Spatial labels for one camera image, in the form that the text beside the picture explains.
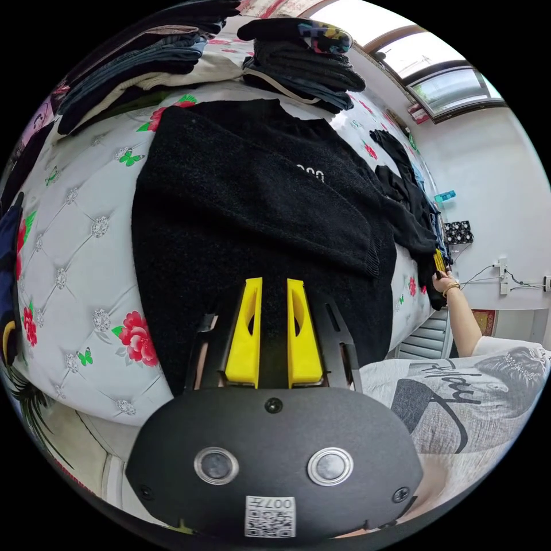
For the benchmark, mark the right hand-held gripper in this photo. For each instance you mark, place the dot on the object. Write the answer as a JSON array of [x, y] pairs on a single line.
[[446, 256]]

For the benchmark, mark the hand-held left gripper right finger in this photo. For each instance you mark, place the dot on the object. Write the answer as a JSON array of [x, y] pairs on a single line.
[[306, 357]]

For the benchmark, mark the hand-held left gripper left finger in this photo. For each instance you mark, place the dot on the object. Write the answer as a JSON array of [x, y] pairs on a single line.
[[243, 344]]

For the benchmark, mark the black long sleeve sweater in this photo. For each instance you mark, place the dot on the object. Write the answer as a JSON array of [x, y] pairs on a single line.
[[241, 224]]

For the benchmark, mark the person's right forearm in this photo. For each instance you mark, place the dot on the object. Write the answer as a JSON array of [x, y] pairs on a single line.
[[462, 323]]

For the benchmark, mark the person's right hand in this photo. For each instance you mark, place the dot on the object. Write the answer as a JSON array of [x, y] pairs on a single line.
[[443, 285]]

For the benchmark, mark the black fan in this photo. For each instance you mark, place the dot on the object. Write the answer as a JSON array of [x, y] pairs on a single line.
[[458, 233]]

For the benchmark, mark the pile of clothes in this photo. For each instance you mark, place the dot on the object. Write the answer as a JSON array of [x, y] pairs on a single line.
[[404, 185], [301, 64], [142, 56]]

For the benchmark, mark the person's body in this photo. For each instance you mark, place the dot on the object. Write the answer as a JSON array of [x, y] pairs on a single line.
[[456, 413]]

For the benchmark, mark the bed with floral quilt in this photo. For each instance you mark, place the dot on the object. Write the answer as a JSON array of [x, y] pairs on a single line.
[[82, 258]]

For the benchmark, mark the window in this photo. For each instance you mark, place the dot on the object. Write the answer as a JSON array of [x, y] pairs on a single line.
[[447, 77]]

